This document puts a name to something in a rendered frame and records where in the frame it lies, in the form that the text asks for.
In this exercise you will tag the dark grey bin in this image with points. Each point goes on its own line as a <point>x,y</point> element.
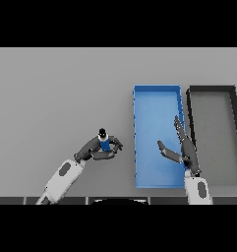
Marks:
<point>218,134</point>

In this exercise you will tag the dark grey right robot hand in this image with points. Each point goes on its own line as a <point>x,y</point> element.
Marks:
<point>189,154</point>

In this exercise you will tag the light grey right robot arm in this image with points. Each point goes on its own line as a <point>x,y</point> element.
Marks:
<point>198,190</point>

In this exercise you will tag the blue pipe with dark end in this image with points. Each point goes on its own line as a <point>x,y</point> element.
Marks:
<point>104,140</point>

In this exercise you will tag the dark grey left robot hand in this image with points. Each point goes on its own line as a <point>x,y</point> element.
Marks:
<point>89,149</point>

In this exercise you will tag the blue bin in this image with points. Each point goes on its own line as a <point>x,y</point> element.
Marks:
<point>157,138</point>

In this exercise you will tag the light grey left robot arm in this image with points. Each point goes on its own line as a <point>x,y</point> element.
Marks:
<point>61,181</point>

